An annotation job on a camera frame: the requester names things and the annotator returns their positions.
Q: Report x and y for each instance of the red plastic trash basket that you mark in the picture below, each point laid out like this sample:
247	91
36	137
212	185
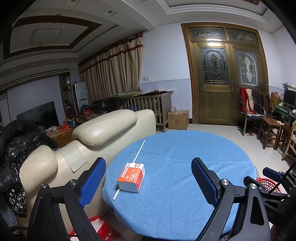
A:
266	183

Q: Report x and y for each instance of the beige striped curtain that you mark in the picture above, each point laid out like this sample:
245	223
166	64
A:
114	69

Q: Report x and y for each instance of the grey wooden crib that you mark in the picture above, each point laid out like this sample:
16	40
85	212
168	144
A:
157	101

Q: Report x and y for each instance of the black computer monitor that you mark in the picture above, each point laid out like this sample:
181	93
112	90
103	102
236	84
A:
289	98

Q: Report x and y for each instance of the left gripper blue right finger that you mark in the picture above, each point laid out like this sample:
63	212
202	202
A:
207	180

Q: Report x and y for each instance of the orange white tissue box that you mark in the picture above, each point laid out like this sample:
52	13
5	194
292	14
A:
131	177

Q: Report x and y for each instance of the chair with red cloth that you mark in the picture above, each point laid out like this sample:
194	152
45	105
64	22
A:
250	107

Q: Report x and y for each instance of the red white gift bag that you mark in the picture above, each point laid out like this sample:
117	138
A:
104	230

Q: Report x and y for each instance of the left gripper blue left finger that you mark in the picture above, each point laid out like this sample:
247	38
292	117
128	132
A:
89	181

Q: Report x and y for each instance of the brown wooden double door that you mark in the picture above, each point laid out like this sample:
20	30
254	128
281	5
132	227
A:
223	58

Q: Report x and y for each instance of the blue round table cloth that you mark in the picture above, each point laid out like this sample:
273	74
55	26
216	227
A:
170	204

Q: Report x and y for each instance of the white refrigerator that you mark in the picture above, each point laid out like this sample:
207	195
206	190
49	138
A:
80	95

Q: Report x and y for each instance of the wicker armchair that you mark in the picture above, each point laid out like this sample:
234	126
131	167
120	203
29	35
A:
291	142

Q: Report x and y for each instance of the black flat television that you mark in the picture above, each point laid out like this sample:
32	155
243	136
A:
44	115

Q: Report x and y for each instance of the long white stick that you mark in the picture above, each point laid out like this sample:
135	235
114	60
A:
134	162

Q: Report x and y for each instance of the cardboard box by wall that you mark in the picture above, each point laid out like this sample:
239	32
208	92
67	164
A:
178	120

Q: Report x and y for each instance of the cream leather sofa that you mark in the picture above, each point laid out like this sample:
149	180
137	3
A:
105	136

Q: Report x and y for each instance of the dark wooden stool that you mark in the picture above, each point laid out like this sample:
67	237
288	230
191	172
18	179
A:
269	132

